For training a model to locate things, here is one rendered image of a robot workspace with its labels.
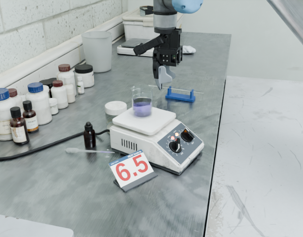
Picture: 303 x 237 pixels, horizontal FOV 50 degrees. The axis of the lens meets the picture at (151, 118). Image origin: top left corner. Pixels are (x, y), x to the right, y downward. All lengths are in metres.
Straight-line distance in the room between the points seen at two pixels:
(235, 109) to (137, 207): 0.54
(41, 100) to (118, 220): 0.46
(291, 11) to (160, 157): 0.39
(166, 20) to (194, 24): 1.13
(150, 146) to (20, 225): 0.31
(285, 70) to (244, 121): 1.26
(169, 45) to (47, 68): 0.47
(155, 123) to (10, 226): 0.37
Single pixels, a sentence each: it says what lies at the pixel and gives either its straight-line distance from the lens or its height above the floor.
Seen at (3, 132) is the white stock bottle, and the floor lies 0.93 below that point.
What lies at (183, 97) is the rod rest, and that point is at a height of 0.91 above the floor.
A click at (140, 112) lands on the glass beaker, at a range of 0.78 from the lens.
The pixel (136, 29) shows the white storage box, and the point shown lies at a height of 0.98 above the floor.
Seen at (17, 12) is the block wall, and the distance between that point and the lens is 1.20.
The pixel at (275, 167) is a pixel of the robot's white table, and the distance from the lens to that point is 0.82.
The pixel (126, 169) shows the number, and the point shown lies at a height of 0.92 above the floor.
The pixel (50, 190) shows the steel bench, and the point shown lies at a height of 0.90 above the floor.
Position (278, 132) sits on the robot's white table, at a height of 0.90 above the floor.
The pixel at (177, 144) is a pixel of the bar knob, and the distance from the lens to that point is 0.73.
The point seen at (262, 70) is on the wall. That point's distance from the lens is 2.22.
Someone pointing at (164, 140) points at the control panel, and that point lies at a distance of 0.75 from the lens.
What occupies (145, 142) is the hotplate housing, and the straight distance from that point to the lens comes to 0.74.
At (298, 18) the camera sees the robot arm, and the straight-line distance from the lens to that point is 0.58.
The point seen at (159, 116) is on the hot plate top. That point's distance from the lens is 0.80.
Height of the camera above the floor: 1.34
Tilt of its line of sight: 27 degrees down
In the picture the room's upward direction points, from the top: straight up
